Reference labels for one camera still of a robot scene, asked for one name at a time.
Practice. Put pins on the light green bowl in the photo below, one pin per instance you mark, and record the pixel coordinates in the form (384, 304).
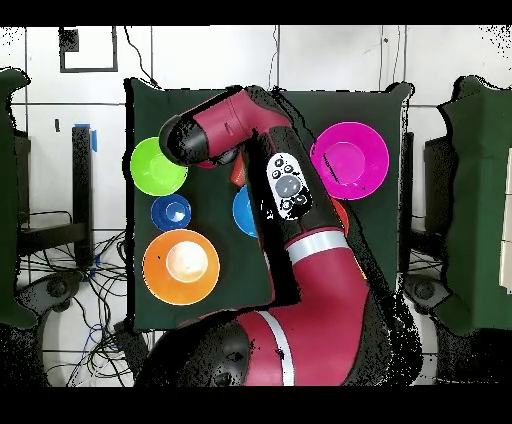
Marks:
(152, 176)

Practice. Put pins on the red shallow bowl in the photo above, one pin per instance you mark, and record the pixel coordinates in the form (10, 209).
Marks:
(342, 216)

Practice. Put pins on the large orange bowl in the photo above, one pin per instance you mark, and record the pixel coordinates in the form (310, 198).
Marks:
(160, 272)

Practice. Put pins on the light blue bowl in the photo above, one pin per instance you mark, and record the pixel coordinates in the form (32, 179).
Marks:
(242, 212)

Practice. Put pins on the black stand frame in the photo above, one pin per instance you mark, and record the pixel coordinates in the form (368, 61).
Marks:
(407, 160)
(82, 180)

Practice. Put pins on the large pink bowl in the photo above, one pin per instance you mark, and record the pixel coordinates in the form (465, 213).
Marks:
(360, 160)

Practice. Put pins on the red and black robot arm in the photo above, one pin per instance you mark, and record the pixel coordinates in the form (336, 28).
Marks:
(320, 300)

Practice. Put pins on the green-clothed side table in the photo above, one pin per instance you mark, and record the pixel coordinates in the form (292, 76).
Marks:
(8, 200)
(480, 200)

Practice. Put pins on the black power strip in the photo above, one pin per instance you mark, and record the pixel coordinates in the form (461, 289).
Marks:
(128, 340)

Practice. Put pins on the dark green tablecloth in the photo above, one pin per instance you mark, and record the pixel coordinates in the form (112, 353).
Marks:
(224, 280)

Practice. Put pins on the small dark blue bowl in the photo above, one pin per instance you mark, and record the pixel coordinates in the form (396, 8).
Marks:
(164, 218)

